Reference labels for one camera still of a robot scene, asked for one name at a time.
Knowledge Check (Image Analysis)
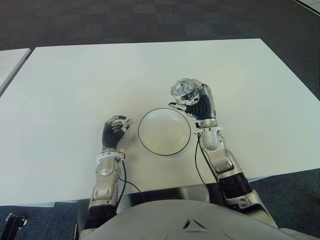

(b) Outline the white neighbouring table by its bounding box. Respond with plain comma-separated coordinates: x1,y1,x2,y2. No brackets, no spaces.
0,48,32,97

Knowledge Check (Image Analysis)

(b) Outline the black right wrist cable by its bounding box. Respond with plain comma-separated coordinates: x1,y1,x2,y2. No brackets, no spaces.
194,133,207,186

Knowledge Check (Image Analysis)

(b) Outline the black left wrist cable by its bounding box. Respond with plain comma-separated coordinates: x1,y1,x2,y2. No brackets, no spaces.
113,153,145,203

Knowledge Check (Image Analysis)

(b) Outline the white plate with black rim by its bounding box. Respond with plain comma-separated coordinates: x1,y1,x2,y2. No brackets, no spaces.
137,107,193,158

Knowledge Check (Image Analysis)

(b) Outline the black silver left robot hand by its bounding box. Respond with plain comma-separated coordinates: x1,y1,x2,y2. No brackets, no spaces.
101,114,133,151

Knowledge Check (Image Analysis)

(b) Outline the grey robot torso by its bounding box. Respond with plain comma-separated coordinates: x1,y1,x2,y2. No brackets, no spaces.
79,198,320,240

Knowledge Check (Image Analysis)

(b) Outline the clear water bottle blue cap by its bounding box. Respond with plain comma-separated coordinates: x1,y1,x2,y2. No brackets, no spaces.
170,78,201,106

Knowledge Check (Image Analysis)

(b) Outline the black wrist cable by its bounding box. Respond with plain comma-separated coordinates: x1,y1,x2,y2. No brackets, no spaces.
194,133,207,186
113,153,145,203

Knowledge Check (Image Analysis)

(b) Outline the black stand with caster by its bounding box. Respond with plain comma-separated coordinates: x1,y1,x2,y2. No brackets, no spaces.
4,213,28,240

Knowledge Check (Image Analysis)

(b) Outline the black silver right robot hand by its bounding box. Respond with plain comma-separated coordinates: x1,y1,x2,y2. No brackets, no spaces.
167,78,217,122

